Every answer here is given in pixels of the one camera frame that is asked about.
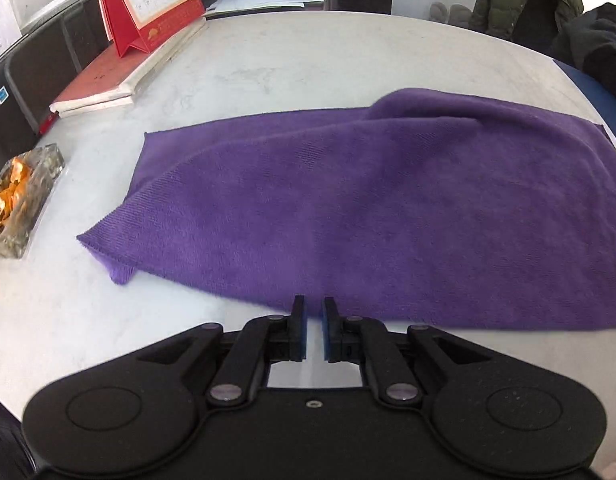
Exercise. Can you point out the glass ashtray with peels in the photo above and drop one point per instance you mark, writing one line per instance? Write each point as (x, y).
(26, 181)

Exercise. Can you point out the red book stack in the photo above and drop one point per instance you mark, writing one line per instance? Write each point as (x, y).
(110, 81)

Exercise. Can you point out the blue desk mat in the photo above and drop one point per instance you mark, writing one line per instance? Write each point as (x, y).
(597, 95)

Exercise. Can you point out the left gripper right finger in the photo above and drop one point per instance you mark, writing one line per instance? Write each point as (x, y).
(368, 343)

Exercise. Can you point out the seated man in black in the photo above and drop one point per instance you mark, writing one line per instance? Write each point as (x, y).
(588, 43)

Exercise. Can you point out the white papers on desk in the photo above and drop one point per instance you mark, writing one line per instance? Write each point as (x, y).
(221, 7)

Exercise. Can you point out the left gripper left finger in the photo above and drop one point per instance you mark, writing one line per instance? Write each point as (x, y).
(248, 355)

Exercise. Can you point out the purple towel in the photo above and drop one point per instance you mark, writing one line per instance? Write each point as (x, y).
(427, 206)

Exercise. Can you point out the grey slippers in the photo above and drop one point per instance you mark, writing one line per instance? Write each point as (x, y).
(454, 15)

